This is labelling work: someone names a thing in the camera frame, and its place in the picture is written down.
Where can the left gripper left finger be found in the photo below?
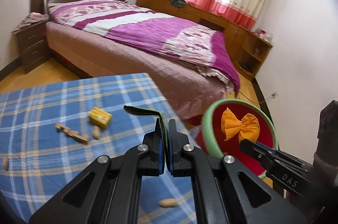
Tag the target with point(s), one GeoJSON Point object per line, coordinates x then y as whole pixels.
{"type": "Point", "coordinates": [108, 190]}

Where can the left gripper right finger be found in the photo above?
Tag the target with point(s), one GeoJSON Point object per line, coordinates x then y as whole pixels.
{"type": "Point", "coordinates": [224, 190]}

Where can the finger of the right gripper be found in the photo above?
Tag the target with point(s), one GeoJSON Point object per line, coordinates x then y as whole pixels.
{"type": "Point", "coordinates": [266, 148]}
{"type": "Point", "coordinates": [266, 156]}

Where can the wooden puzzle piece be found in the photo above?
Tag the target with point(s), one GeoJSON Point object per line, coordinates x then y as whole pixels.
{"type": "Point", "coordinates": [73, 134]}

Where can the small yellow snack box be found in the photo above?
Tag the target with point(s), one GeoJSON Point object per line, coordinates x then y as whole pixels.
{"type": "Point", "coordinates": [99, 117]}

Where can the red bin green rim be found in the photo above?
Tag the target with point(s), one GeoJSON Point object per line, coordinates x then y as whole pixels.
{"type": "Point", "coordinates": [212, 140]}

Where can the peanut at table centre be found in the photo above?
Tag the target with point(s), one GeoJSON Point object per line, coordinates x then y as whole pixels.
{"type": "Point", "coordinates": [170, 202]}

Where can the peanut beside yellow box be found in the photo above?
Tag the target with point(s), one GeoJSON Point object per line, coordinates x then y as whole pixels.
{"type": "Point", "coordinates": [96, 132]}

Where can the blue plaid tablecloth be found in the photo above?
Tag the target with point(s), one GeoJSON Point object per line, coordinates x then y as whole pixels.
{"type": "Point", "coordinates": [43, 160]}

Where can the long wooden cabinet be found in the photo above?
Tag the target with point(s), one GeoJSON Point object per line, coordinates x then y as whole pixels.
{"type": "Point", "coordinates": [247, 51]}

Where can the peanut far left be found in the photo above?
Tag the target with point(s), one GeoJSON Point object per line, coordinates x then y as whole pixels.
{"type": "Point", "coordinates": [5, 163]}

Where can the items on corner shelf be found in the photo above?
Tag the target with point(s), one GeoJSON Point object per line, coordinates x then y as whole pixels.
{"type": "Point", "coordinates": [263, 35]}

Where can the bed with mauve cover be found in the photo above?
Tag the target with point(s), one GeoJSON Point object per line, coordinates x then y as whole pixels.
{"type": "Point", "coordinates": [186, 90]}

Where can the dark wood nightstand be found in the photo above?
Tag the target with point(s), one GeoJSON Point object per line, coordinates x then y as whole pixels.
{"type": "Point", "coordinates": [32, 46]}

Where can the purple floral quilt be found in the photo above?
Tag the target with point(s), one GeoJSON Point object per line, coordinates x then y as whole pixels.
{"type": "Point", "coordinates": [162, 34]}

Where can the grey clothes pile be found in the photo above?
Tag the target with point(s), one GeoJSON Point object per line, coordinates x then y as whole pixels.
{"type": "Point", "coordinates": [178, 3]}

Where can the folded cloth on nightstand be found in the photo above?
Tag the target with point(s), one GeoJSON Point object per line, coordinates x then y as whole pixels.
{"type": "Point", "coordinates": [31, 19]}

